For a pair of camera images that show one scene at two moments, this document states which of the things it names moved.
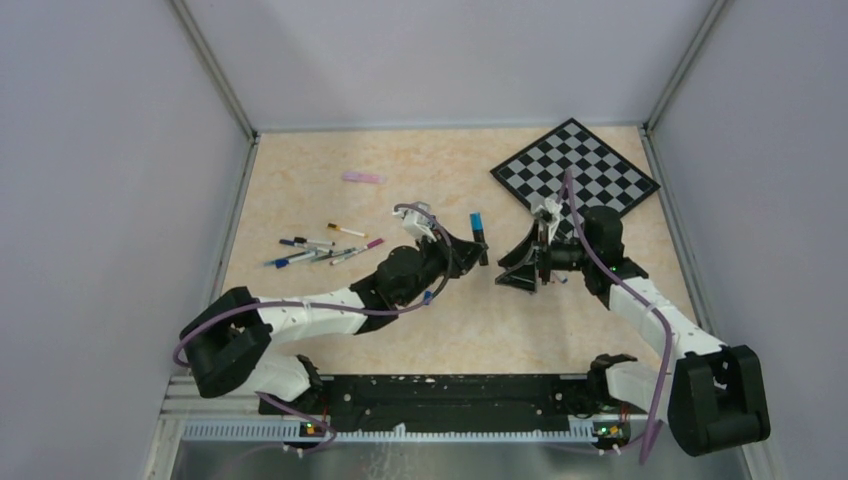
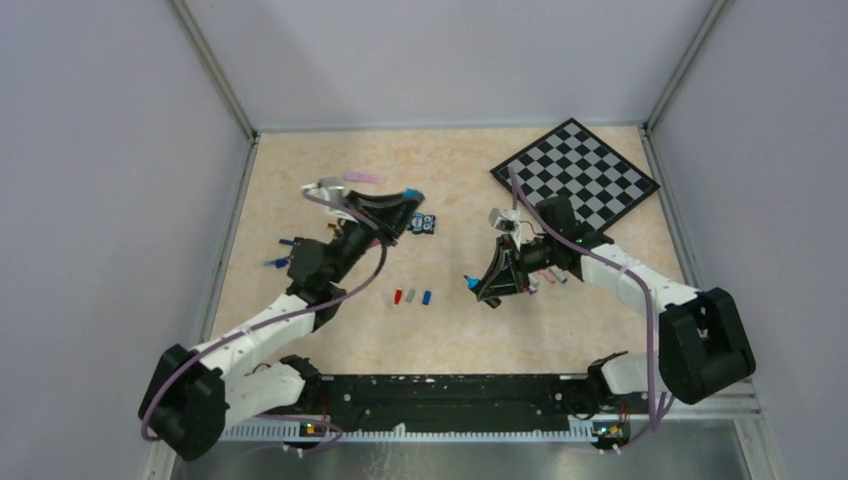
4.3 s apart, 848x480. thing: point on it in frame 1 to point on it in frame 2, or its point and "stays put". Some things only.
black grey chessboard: x=599 y=176 stays put
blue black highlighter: x=478 y=230 to x=473 y=284
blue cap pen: x=293 y=258 stays put
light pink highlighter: x=361 y=177 stays put
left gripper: x=458 y=255 to x=391 y=213
